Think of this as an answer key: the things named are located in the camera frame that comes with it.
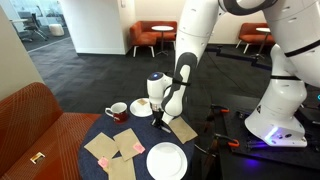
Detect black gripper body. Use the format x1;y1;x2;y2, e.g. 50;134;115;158
151;103;165;123

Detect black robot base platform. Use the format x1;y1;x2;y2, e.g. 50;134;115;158
218;92;320;172

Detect red mug with white inside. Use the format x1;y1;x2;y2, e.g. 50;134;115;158
104;101;129;125

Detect round table with blue cloth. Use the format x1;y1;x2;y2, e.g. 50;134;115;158
77;99;196;180

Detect small white plate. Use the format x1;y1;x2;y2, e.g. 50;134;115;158
129;97;154;118

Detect pink sweetener packet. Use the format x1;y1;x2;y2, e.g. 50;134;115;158
132;142;147;155
97;156;110;169

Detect large white plate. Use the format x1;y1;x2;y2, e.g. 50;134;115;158
145;141;189;180

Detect orange corner sofa white legs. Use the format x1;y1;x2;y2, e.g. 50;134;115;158
129;20;179;59

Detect round white cafe table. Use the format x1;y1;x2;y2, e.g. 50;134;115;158
250;26;273;60
151;25;175;57

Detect orange patterned sofa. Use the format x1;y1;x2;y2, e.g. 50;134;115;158
0;81;102;180

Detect orange lounge sofa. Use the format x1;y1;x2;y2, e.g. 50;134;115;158
235;22;276;55

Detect white round ottoman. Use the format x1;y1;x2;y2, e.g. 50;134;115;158
48;23;65;37

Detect black office chair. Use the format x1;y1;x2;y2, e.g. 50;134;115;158
18;12;50;43

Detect orange handled clamp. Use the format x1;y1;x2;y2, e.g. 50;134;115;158
199;132;241;168
205;103;231;126

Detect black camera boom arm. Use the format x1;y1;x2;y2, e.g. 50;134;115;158
204;44;273;72

